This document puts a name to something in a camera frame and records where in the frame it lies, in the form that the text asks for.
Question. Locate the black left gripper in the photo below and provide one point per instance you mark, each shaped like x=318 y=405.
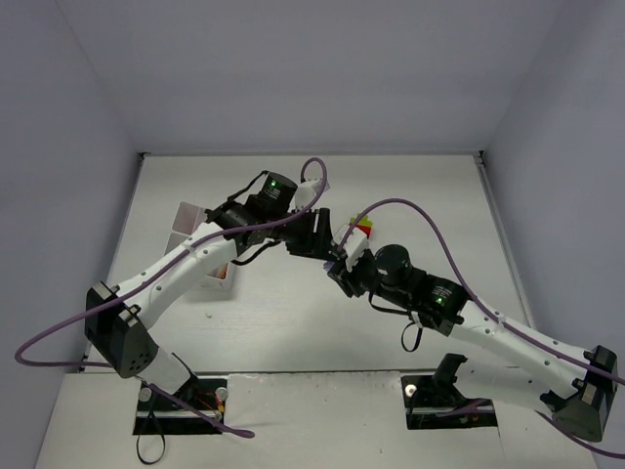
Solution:
x=309 y=232

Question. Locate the green stepped lego brick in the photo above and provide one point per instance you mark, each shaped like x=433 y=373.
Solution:
x=361 y=220

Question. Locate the brown lego plate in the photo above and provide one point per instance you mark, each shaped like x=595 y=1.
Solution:
x=222 y=272

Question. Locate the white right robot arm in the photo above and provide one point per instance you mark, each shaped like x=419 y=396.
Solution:
x=573 y=384

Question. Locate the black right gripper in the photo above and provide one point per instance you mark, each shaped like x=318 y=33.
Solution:
x=350 y=277

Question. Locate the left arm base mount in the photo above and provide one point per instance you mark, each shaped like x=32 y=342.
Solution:
x=200 y=412

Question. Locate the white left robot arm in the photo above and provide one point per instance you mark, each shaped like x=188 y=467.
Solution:
x=122 y=315

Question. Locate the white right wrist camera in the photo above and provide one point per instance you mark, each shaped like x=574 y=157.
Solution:
x=350 y=247

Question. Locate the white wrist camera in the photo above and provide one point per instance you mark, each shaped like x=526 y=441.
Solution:
x=350 y=247
x=308 y=191

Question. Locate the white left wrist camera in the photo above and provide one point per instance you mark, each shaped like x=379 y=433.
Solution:
x=308 y=191

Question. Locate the red long lego brick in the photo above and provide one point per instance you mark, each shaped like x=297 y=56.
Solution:
x=366 y=228

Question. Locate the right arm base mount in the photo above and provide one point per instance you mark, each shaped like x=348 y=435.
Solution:
x=432 y=402

